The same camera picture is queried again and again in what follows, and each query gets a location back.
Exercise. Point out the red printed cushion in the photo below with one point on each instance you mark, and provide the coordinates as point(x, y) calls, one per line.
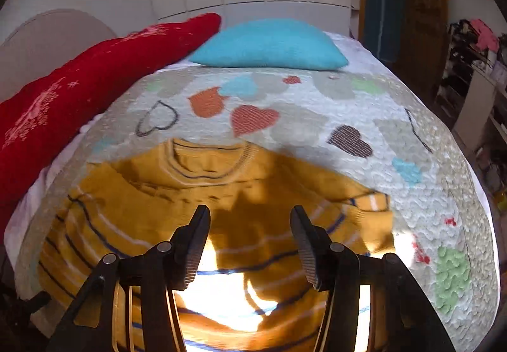
point(79, 86)

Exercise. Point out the yellow striped knit sweater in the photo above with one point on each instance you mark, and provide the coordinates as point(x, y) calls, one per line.
point(237, 185)

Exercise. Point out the cluttered shelf unit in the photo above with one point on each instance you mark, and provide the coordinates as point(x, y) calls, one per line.
point(475, 74)

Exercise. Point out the heart print quilted bedspread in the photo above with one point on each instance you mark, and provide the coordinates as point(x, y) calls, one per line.
point(301, 126)

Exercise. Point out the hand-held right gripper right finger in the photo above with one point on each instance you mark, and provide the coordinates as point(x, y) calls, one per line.
point(307, 247)

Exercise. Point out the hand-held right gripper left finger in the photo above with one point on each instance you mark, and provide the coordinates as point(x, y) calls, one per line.
point(194, 245)

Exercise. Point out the round beige headboard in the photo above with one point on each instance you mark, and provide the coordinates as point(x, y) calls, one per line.
point(47, 35)

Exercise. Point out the turquoise knit cushion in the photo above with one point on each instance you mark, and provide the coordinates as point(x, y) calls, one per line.
point(269, 44)

